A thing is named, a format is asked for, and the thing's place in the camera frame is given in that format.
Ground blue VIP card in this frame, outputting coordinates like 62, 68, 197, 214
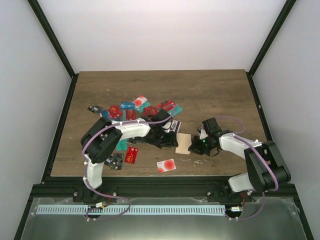
119, 101, 135, 110

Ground teal VIP card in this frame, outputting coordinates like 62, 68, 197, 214
116, 139, 128, 152

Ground white red circle card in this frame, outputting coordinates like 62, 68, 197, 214
132, 95, 148, 109

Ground white card red circles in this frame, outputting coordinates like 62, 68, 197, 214
156, 158, 176, 173

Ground black front frame rail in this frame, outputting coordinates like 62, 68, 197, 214
31, 176, 297, 201

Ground white magnetic stripe card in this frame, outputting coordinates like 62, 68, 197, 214
170, 120, 181, 134

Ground black frame post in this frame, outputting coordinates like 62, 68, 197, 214
248, 0, 296, 77
27, 0, 76, 79

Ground black card pair front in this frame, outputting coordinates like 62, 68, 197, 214
104, 153, 124, 170

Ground black right frame post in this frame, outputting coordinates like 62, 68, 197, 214
248, 0, 296, 77

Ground beige leather card holder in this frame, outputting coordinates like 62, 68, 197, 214
175, 133, 192, 155

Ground red vip card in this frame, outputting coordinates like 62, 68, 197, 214
124, 147, 139, 164
107, 105, 123, 119

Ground black left frame post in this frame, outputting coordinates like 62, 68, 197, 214
27, 0, 76, 79

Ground black VIP card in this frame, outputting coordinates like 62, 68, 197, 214
87, 104, 104, 115

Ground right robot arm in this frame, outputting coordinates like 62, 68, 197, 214
188, 117, 291, 202

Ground red VIP card front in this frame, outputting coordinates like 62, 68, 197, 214
124, 147, 139, 164

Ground light blue cable tray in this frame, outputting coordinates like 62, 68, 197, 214
36, 204, 226, 216

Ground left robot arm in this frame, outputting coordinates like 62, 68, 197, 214
80, 109, 178, 202

